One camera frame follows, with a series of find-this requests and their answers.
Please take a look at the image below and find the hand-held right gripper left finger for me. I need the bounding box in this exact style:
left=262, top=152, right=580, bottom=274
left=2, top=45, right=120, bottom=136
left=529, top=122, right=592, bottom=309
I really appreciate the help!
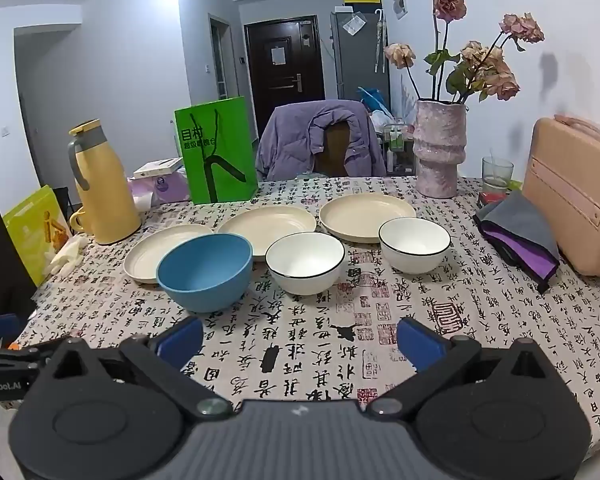
left=42, top=316, right=233, bottom=422

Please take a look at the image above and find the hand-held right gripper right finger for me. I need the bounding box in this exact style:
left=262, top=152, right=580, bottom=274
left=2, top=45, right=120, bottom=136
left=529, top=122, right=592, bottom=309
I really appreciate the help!
left=367, top=316, right=556, bottom=422

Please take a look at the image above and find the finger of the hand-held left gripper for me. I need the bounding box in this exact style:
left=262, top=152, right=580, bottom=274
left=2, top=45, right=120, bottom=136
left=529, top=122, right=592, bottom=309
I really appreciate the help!
left=0, top=314, right=23, bottom=348
left=0, top=338, right=75, bottom=368

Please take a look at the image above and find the blue bowl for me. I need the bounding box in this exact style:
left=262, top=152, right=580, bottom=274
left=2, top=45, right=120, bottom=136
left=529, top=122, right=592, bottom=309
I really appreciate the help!
left=156, top=233, right=254, bottom=313

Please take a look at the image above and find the white black-rimmed bowl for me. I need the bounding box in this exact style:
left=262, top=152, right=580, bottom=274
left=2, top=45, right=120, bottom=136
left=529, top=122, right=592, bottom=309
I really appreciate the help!
left=378, top=217, right=452, bottom=275
left=265, top=231, right=346, bottom=296

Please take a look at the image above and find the cream round plate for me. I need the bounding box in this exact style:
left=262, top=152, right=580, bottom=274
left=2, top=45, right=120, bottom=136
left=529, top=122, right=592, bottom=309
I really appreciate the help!
left=216, top=205, right=317, bottom=250
left=319, top=192, right=417, bottom=243
left=123, top=224, right=215, bottom=285

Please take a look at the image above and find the calligraphy print tablecloth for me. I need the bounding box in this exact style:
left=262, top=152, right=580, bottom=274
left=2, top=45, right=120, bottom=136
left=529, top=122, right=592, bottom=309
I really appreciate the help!
left=2, top=175, right=600, bottom=476

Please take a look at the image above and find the black flat panel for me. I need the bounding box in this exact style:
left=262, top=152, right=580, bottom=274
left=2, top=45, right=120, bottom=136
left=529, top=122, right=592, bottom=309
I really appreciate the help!
left=0, top=167, right=38, bottom=318

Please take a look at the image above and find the white rubber glove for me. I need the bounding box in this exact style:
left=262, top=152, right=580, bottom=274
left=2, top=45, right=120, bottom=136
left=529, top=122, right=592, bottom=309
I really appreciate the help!
left=42, top=237, right=88, bottom=277

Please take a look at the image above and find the yellow-green snack bag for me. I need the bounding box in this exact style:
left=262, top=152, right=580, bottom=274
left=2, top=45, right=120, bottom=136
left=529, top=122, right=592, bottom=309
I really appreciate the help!
left=2, top=185, right=73, bottom=288

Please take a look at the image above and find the purple tissue pack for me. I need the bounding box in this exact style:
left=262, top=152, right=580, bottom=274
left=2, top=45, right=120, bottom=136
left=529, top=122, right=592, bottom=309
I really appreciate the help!
left=126, top=169, right=191, bottom=211

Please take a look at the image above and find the grey and purple cloth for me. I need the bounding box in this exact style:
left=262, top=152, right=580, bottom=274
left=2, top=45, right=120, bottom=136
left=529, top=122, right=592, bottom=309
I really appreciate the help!
left=472, top=190, right=562, bottom=295

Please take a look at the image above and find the yellow thermos jug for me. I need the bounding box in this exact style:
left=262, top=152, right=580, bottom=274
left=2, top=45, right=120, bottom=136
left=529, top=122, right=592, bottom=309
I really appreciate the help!
left=67, top=120, right=142, bottom=246

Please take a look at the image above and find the white flat box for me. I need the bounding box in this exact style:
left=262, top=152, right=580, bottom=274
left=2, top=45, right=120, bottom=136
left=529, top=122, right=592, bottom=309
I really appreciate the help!
left=132, top=157, right=185, bottom=179

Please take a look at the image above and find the clear drinking glass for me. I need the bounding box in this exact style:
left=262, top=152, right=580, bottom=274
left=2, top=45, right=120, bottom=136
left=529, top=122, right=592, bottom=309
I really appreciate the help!
left=482, top=156, right=515, bottom=196

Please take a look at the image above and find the metal trolley rack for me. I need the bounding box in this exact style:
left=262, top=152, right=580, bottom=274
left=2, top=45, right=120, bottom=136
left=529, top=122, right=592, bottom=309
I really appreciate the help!
left=377, top=119, right=416, bottom=176

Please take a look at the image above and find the pink textured vase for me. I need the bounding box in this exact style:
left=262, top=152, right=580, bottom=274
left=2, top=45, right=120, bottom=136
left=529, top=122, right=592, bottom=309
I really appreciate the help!
left=412, top=99, right=467, bottom=200

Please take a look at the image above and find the pink hard case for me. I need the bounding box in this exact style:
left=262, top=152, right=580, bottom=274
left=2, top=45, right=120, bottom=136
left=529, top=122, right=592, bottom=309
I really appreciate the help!
left=522, top=114, right=600, bottom=277

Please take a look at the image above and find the brown wooden chair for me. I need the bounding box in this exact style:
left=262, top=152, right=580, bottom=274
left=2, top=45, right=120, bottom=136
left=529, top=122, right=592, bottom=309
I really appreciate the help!
left=314, top=122, right=353, bottom=178

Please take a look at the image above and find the green paper bag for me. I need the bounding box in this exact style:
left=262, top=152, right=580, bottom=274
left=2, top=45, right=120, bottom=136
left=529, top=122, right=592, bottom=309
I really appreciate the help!
left=174, top=96, right=259, bottom=206

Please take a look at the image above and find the purple puffer jacket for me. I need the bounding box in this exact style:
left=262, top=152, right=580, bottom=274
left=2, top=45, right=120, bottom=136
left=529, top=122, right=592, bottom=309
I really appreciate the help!
left=255, top=100, right=387, bottom=181

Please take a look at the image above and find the white plastic bag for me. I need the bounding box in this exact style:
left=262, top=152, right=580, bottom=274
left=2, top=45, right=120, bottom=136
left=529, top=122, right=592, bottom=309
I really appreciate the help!
left=370, top=109, right=406, bottom=128

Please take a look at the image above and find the blue plastic bag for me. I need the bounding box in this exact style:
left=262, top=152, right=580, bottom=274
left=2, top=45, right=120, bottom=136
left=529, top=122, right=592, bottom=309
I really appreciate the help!
left=357, top=86, right=393, bottom=111

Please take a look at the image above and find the dark brown entrance door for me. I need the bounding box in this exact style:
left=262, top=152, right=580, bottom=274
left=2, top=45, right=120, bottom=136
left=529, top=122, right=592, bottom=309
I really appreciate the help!
left=244, top=16, right=327, bottom=128

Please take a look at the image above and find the dried pink rose bouquet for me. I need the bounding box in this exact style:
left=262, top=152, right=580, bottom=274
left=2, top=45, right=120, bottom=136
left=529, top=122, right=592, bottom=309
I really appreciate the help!
left=384, top=0, right=546, bottom=106

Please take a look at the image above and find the grey interior doorway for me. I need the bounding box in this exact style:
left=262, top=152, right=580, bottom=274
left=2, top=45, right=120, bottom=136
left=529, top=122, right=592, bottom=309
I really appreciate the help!
left=209, top=14, right=238, bottom=103

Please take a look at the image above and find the grey refrigerator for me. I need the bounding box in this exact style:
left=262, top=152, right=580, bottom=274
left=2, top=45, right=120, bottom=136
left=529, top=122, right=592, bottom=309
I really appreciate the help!
left=330, top=5, right=391, bottom=101

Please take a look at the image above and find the white folded umbrella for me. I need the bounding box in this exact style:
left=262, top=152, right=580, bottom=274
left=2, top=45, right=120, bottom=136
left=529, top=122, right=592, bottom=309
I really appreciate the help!
left=372, top=9, right=388, bottom=73

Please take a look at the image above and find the clear plastic pouch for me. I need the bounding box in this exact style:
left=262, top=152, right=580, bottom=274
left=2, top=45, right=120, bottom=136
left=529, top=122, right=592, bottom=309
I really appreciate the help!
left=341, top=14, right=368, bottom=36

